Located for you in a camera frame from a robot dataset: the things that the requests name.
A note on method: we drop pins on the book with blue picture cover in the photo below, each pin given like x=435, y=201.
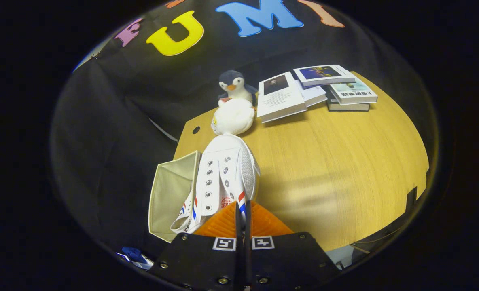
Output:
x=324, y=73

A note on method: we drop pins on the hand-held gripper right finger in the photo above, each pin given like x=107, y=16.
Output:
x=288, y=260

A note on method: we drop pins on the plain white book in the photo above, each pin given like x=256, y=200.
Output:
x=314, y=95

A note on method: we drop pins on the book with pale green cover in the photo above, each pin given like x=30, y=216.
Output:
x=355, y=93

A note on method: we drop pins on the penguin plush toy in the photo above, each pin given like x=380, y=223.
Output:
x=231, y=79

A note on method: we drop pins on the blue and white object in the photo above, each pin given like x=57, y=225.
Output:
x=133, y=254

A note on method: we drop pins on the white plush toy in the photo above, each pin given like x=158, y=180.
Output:
x=233, y=117

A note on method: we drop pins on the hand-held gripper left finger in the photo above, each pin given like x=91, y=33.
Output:
x=203, y=260

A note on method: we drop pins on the grey fabric storage box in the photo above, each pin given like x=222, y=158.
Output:
x=166, y=194

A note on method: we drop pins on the dark grey book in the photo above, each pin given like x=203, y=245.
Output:
x=348, y=107

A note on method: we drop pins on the white book with portrait cover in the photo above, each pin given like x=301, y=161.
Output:
x=280, y=101

